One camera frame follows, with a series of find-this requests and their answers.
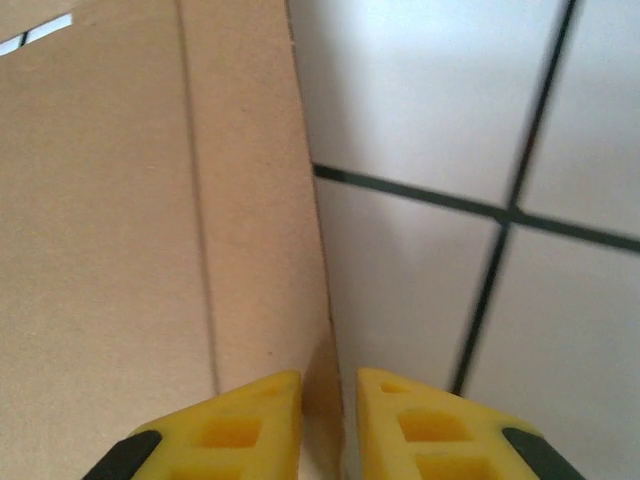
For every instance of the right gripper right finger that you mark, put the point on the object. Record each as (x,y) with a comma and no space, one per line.
(385,440)

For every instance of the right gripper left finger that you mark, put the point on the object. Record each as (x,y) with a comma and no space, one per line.
(280,400)

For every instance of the brown cardboard box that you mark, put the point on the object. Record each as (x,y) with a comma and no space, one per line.
(125,225)

